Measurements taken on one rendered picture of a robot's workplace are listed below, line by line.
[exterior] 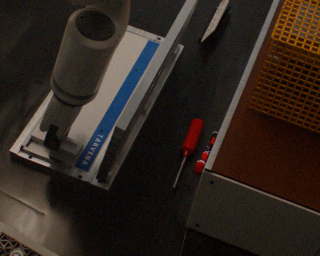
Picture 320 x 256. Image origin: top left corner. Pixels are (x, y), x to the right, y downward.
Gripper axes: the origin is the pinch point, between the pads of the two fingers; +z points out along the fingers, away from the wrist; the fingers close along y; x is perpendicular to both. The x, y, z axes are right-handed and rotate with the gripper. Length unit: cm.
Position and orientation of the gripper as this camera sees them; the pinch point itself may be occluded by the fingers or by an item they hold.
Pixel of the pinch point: (57, 134)
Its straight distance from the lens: 124.3
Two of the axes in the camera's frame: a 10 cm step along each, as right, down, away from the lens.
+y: -3.5, 7.0, -6.2
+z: -3.1, 5.4, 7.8
